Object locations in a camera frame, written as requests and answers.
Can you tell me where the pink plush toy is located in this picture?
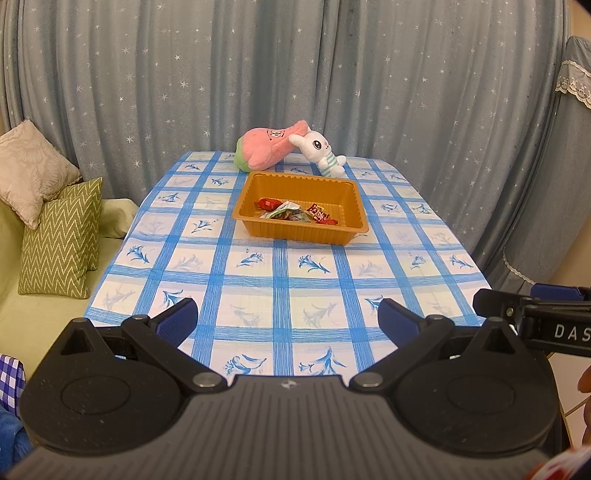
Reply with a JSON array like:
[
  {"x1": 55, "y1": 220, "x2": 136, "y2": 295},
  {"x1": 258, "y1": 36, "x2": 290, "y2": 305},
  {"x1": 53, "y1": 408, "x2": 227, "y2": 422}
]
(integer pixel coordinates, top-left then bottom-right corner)
[{"x1": 233, "y1": 120, "x2": 309, "y2": 172}]

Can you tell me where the white rabbit plush toy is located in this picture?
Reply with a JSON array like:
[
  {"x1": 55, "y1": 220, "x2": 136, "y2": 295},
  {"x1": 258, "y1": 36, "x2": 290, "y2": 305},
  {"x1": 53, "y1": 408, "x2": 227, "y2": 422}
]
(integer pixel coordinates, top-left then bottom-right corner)
[{"x1": 289, "y1": 130, "x2": 348, "y2": 177}]

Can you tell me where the blue checked tablecloth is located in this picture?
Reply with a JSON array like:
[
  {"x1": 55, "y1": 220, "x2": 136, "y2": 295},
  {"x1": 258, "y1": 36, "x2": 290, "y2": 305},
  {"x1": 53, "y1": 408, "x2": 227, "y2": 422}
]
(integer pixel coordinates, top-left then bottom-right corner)
[{"x1": 83, "y1": 151, "x2": 492, "y2": 377}]

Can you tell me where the orange plastic tray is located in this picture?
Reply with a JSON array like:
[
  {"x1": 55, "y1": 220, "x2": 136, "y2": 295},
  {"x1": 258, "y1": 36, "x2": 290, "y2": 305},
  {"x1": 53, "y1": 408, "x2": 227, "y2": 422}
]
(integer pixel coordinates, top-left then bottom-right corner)
[{"x1": 232, "y1": 171, "x2": 369, "y2": 245}]

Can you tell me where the grey starred curtain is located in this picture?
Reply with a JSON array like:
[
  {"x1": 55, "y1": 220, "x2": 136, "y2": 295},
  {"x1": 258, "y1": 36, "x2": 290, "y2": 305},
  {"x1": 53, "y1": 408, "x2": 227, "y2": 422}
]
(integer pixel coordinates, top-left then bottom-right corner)
[{"x1": 0, "y1": 0, "x2": 568, "y2": 287}]

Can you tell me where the red white printed cloth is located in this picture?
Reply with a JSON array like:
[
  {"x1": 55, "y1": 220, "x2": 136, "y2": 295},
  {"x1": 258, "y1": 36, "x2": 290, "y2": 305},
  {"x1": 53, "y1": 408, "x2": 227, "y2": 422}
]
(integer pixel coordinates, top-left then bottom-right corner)
[{"x1": 531, "y1": 445, "x2": 591, "y2": 480}]

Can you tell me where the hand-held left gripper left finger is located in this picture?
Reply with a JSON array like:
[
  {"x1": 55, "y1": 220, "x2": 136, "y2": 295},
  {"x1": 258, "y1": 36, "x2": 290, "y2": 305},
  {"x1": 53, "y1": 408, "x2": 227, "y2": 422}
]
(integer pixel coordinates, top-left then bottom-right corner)
[{"x1": 58, "y1": 298, "x2": 236, "y2": 394}]

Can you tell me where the green zigzag cushion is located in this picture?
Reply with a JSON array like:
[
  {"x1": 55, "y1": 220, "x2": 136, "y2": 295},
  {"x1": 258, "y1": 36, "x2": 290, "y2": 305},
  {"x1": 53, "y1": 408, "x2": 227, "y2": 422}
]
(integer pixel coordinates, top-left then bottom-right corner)
[
  {"x1": 18, "y1": 196, "x2": 92, "y2": 300},
  {"x1": 60, "y1": 178, "x2": 103, "y2": 272}
]

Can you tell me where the grey lace-trimmed cover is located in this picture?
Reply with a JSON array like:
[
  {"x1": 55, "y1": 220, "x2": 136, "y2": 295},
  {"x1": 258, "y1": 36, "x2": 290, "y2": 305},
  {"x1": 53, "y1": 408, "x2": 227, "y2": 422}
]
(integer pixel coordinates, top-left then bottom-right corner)
[{"x1": 503, "y1": 36, "x2": 591, "y2": 296}]

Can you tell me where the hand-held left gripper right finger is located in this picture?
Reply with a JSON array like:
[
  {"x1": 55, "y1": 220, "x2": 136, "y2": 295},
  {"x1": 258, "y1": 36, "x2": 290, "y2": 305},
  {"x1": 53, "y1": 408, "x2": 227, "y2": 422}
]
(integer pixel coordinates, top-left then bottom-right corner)
[{"x1": 347, "y1": 298, "x2": 520, "y2": 394}]

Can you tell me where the blue white checked cloth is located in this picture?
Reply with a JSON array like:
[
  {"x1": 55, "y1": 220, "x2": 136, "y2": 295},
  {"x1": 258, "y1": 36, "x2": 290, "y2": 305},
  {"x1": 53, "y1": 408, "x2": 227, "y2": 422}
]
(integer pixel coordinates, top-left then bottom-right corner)
[{"x1": 0, "y1": 354, "x2": 26, "y2": 416}]

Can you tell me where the person's right hand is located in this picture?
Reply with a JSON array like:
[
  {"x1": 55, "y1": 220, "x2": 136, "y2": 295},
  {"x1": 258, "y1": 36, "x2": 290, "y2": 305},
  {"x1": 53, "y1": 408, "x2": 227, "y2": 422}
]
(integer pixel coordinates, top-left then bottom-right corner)
[{"x1": 579, "y1": 369, "x2": 591, "y2": 444}]

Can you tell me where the long green snack packet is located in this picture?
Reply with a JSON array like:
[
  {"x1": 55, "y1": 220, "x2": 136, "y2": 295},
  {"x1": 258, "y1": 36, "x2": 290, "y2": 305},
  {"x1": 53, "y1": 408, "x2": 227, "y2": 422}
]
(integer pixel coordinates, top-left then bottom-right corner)
[{"x1": 261, "y1": 202, "x2": 305, "y2": 222}]

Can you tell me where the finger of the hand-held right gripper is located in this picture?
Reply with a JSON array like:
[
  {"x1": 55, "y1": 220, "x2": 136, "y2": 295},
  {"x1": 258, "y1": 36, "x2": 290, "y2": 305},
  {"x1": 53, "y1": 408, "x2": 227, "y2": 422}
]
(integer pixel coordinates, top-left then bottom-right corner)
[
  {"x1": 531, "y1": 284, "x2": 591, "y2": 303},
  {"x1": 473, "y1": 288, "x2": 525, "y2": 324}
]

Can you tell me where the beige cushion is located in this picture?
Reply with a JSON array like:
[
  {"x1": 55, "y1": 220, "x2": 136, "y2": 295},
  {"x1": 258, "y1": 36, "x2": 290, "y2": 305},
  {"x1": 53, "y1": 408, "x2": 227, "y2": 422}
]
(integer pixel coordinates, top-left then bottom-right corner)
[{"x1": 0, "y1": 120, "x2": 81, "y2": 230}]

